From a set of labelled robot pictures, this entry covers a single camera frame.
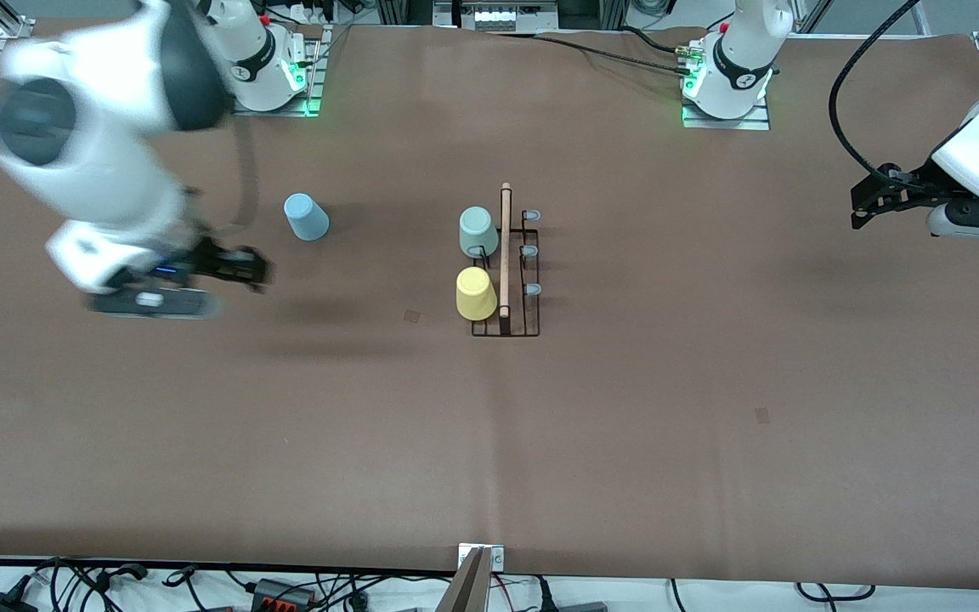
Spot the black orange connector block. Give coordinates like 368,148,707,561
252,578,318,609

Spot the pale green plastic cup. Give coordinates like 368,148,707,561
458,207,501,259

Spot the yellow plastic cup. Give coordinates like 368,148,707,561
455,267,499,322

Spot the grey brown stand beam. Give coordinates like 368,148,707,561
437,547,492,612

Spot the black looped floor cable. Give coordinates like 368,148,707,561
795,582,874,602

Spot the brown table cover sheet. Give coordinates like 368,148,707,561
0,19,979,592

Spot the small aluminium table bracket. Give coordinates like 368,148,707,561
458,544,505,570

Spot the grey electronics box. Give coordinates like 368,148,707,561
454,0,560,33

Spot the black wire cup holder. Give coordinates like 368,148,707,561
468,181,543,339

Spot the black cable on table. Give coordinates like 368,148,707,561
489,27,696,79

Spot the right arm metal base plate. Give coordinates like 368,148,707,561
230,25,333,118

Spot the light blue plastic cup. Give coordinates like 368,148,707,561
283,193,331,242

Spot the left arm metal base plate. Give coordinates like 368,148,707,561
682,95,772,131

